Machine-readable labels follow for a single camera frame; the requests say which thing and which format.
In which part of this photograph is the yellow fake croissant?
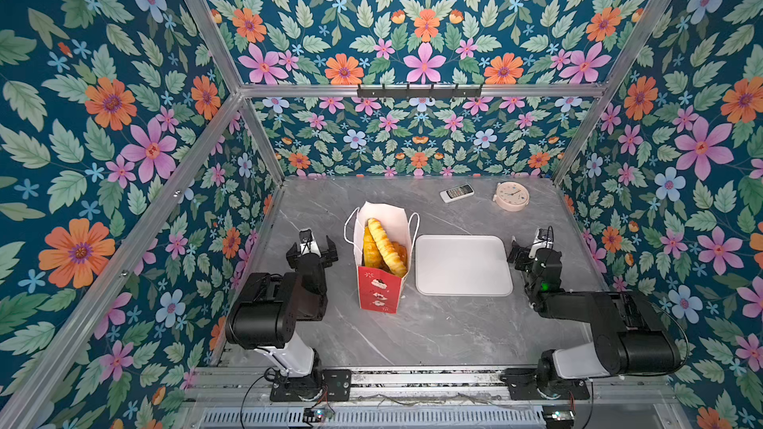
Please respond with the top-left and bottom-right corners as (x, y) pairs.
(363, 226), (383, 269)

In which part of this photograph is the white and red paper bag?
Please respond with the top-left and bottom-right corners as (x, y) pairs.
(344, 202), (420, 314)

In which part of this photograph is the long twisted fake bread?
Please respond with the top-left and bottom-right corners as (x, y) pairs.
(366, 218), (409, 278)

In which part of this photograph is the orange-brown fake pastry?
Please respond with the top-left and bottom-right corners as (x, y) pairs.
(393, 242), (409, 267)

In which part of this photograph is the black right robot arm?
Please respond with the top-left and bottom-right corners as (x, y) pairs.
(502, 242), (686, 399)

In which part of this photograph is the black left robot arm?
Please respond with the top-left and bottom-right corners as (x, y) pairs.
(225, 230), (339, 400)

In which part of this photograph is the pink round alarm clock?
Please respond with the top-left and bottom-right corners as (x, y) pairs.
(493, 182), (531, 212)

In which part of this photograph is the white rectangular tray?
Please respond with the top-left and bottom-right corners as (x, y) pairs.
(413, 234), (514, 297)

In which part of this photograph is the white remote control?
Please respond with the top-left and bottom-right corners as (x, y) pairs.
(439, 184), (475, 204)

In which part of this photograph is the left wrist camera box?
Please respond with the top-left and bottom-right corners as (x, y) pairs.
(298, 228), (322, 256)

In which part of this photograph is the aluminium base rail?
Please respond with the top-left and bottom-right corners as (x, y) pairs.
(184, 365), (679, 405)

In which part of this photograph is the black wall hook bar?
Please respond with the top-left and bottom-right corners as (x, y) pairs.
(356, 83), (483, 100)

